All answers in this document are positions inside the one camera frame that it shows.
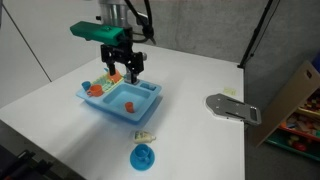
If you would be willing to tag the green wrist camera box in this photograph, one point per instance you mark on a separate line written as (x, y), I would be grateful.
(109, 35)

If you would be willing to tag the grey metal mounting plate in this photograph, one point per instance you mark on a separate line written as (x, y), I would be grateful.
(229, 108)

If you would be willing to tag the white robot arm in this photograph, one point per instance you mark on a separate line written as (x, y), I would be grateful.
(115, 13)

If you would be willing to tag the black equipment lower left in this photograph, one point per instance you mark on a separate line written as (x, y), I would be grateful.
(22, 166)

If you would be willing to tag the orange mug on rack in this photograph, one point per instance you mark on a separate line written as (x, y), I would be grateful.
(95, 91)

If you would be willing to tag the yellow sticky note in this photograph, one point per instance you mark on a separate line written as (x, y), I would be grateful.
(230, 91)

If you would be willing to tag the grey toy faucet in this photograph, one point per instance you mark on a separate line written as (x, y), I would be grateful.
(135, 62)

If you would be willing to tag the blue toy sink basin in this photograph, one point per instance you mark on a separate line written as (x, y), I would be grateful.
(142, 95)

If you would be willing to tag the small orange cup in sink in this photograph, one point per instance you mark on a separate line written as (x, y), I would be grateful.
(129, 107)

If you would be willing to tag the blue cup on saucer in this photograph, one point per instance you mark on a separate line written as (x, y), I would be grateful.
(141, 153)

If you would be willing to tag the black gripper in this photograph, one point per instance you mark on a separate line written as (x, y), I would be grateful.
(111, 54)

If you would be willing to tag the orange plate in rack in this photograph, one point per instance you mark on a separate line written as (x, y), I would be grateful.
(114, 78)

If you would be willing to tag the wooden toy shelf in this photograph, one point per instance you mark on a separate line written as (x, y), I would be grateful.
(288, 122)

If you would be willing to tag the white cream bottle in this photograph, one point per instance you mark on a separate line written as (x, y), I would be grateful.
(143, 137)

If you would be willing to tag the black tripod pole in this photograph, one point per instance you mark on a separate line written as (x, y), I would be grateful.
(258, 33)

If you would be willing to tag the small blue cup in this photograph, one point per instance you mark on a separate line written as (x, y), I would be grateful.
(86, 85)

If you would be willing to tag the yellow green dish rack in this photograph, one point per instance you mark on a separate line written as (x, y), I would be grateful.
(106, 83)

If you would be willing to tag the blue saucer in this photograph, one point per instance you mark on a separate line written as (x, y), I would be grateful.
(141, 166)

